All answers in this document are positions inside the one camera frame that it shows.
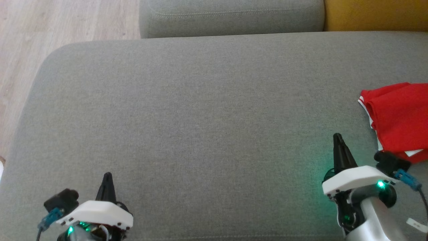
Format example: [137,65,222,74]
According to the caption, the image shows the grey sofa seat cushion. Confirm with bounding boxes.
[0,31,428,241]

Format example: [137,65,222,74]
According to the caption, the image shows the blue cable connector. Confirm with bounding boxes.
[394,169,422,191]
[37,208,64,231]

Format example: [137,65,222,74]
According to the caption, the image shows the blue right cable connector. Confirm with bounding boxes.
[394,169,422,191]

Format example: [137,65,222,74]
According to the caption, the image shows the yellow sofa cushion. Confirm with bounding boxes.
[324,0,428,32]

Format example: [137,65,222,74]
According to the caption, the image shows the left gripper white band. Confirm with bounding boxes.
[55,172,133,241]

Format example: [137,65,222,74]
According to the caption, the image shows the thin black right cable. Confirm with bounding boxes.
[418,187,428,221]

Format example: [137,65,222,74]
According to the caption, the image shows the blue left cable connector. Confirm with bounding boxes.
[37,208,64,231]

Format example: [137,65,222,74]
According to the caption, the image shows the red jersey white striped sleeves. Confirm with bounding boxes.
[358,82,428,164]

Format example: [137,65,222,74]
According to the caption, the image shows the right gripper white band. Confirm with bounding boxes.
[322,133,398,235]

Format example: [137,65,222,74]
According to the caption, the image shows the white right cable label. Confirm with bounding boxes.
[406,218,428,233]

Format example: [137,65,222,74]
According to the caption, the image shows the grey sofa back cushion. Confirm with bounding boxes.
[139,0,325,39]

